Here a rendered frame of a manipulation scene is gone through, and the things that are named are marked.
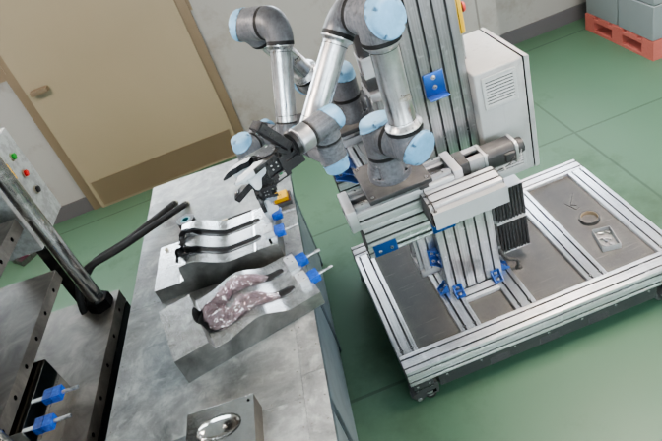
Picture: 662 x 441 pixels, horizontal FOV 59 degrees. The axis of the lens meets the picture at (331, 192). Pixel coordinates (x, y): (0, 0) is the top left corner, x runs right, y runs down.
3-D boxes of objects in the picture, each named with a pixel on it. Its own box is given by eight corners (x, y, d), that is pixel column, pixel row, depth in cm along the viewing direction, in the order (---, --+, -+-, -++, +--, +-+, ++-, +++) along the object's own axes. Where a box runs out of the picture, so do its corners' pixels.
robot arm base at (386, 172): (403, 155, 207) (396, 131, 201) (418, 175, 194) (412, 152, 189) (364, 170, 206) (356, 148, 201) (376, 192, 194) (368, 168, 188)
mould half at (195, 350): (296, 262, 215) (286, 240, 209) (325, 302, 194) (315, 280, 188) (171, 332, 205) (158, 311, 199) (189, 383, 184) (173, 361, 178)
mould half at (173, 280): (281, 220, 239) (269, 194, 231) (286, 260, 218) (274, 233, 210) (166, 258, 241) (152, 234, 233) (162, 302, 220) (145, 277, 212)
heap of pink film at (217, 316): (265, 272, 207) (257, 256, 202) (283, 300, 192) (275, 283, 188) (199, 309, 201) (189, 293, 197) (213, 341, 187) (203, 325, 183)
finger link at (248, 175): (251, 201, 143) (274, 179, 148) (240, 181, 140) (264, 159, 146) (242, 200, 145) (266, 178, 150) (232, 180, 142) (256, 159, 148)
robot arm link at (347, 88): (351, 102, 229) (342, 72, 221) (323, 101, 236) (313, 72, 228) (365, 87, 236) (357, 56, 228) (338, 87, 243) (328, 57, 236)
